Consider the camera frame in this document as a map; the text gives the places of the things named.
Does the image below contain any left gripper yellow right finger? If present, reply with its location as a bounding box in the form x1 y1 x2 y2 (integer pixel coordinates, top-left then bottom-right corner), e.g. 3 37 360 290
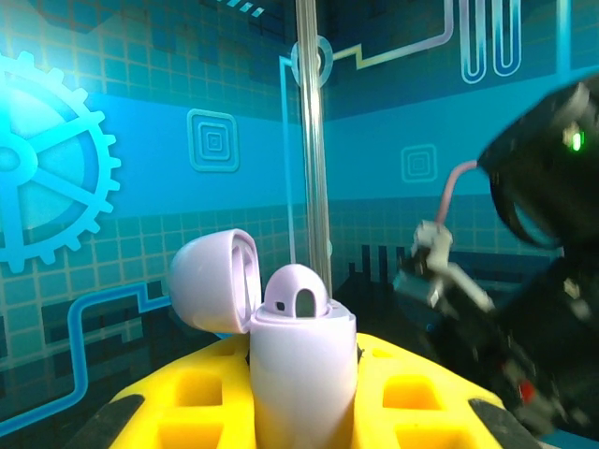
353 331 540 449

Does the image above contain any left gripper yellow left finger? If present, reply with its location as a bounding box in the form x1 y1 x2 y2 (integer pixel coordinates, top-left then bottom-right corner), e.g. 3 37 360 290
65 335 257 449

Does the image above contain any purple charging case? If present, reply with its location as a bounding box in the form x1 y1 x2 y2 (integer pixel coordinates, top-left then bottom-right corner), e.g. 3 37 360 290
168 227 359 449

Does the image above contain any purple wireless earbud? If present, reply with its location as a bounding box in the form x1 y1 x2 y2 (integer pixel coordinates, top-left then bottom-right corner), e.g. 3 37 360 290
263 263 332 318

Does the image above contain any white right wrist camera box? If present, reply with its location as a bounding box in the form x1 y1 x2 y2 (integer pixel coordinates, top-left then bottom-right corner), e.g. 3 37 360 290
391 219 496 315

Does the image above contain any aluminium frame post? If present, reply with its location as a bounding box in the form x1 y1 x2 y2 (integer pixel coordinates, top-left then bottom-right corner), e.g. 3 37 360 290
294 0 334 297

